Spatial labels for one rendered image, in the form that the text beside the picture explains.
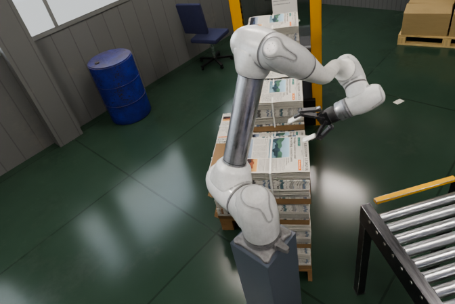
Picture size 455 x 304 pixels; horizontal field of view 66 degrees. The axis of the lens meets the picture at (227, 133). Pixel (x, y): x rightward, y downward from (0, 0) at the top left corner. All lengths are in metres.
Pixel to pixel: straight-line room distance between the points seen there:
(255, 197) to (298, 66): 0.50
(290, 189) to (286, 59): 0.82
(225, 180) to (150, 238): 1.67
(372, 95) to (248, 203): 0.70
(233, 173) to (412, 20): 4.07
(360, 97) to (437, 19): 3.61
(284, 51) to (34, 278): 2.71
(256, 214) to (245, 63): 0.55
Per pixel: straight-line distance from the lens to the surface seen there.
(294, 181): 1.74
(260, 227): 1.36
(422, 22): 5.15
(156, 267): 2.84
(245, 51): 1.26
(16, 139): 4.49
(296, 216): 2.01
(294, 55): 1.15
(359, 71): 1.66
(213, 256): 2.75
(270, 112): 2.23
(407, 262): 1.77
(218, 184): 1.46
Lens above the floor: 2.26
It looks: 37 degrees down
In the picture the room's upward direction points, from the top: 12 degrees counter-clockwise
